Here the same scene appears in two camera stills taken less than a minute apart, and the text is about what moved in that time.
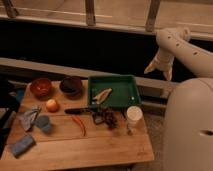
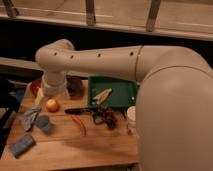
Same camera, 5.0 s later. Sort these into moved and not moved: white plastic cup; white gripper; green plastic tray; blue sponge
Moved: white gripper
Not moved: white plastic cup; green plastic tray; blue sponge
